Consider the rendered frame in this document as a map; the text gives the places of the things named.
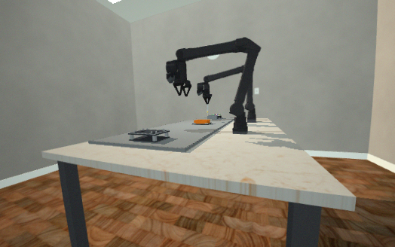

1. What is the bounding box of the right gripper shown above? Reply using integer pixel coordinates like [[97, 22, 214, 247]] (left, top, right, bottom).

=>
[[202, 89, 212, 104]]

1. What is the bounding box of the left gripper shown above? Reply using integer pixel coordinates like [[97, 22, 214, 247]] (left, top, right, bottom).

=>
[[173, 71, 191, 96]]

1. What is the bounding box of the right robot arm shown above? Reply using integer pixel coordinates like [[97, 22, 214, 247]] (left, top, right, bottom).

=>
[[197, 66, 256, 120]]

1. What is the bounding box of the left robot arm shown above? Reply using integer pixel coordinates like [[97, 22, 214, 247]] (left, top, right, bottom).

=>
[[166, 37, 261, 132]]

